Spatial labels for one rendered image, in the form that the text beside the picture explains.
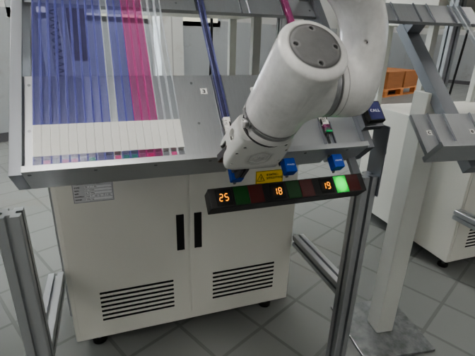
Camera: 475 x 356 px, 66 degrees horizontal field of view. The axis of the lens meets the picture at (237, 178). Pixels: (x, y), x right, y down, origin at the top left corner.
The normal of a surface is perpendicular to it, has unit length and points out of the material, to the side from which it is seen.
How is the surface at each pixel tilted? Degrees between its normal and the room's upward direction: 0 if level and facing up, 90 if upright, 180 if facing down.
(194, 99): 46
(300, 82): 128
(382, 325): 90
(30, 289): 90
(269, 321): 0
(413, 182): 90
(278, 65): 102
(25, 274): 90
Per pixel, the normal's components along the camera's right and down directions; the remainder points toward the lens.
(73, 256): 0.33, 0.36
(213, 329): 0.03, -0.93
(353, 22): -0.82, 0.53
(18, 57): 0.25, -0.39
